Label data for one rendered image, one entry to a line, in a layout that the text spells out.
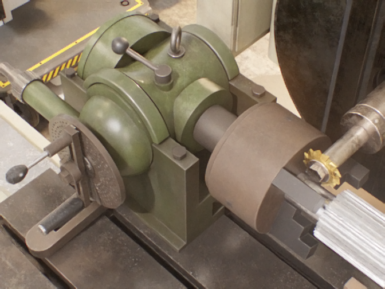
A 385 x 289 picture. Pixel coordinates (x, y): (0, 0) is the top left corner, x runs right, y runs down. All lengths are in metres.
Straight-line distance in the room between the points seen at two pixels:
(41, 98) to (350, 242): 0.60
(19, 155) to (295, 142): 0.92
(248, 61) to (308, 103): 1.72
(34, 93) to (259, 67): 1.86
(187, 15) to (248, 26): 1.84
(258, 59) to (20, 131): 1.43
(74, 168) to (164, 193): 0.17
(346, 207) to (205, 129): 0.27
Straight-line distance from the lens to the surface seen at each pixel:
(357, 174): 1.21
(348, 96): 1.33
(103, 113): 1.22
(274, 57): 1.60
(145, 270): 1.34
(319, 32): 1.31
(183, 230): 1.33
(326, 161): 1.10
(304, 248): 1.21
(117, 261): 1.36
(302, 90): 1.42
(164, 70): 1.22
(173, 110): 1.24
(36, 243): 1.37
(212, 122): 1.23
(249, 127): 1.15
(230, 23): 1.49
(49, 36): 2.81
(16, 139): 1.92
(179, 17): 3.34
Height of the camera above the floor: 2.16
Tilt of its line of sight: 50 degrees down
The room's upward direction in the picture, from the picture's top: straight up
